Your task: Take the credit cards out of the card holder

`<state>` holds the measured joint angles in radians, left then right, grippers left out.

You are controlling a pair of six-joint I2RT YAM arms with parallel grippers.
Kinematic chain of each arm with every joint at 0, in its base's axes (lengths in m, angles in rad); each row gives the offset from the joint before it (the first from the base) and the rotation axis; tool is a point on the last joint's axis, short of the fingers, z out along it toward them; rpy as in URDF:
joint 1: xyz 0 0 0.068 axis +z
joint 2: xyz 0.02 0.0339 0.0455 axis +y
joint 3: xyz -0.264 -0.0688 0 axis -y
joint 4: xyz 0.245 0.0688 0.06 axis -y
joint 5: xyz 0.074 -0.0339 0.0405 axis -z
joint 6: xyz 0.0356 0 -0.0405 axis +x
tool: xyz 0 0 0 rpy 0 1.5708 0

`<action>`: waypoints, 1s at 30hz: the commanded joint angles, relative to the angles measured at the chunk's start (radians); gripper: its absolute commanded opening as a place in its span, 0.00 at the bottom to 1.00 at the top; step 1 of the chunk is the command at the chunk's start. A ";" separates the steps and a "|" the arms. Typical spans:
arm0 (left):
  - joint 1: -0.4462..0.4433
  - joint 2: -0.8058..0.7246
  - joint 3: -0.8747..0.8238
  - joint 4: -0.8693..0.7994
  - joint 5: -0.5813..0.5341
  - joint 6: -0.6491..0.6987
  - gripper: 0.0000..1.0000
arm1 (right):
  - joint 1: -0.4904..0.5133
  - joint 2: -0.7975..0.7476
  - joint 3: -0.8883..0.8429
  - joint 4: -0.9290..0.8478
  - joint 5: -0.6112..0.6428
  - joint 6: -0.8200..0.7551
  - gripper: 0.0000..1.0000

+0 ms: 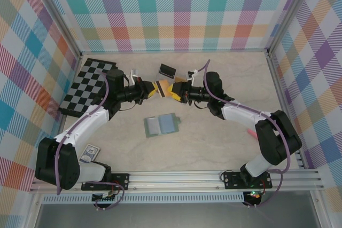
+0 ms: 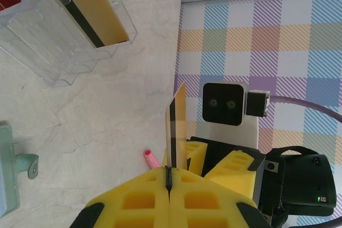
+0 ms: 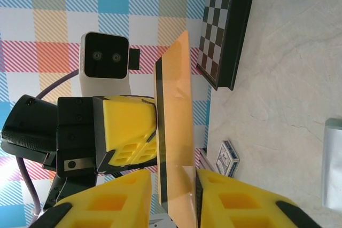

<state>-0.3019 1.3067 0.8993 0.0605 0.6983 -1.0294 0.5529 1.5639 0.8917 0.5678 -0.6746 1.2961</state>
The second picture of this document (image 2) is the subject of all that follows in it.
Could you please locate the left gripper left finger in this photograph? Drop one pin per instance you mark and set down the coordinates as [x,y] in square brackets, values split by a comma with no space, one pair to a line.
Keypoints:
[149,188]

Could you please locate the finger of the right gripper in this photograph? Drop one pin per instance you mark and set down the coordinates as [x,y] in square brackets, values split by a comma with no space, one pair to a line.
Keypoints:
[240,174]
[196,153]

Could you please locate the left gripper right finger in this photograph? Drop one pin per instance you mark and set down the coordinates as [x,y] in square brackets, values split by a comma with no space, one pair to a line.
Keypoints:
[203,190]

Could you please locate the gold magnetic stripe card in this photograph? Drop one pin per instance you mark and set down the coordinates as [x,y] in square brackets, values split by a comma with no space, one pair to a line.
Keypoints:
[179,121]
[101,11]

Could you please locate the green card holder wallet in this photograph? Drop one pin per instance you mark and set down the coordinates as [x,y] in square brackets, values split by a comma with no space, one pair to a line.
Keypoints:
[8,164]

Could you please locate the clear acrylic card organizer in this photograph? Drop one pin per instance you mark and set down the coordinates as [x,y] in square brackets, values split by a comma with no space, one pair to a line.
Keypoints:
[40,51]

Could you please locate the pink toy microphone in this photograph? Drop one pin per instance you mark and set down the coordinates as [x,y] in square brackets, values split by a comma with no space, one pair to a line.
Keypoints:
[151,158]

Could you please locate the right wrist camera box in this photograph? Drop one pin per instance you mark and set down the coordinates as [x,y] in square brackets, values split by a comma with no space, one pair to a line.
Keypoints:
[223,105]

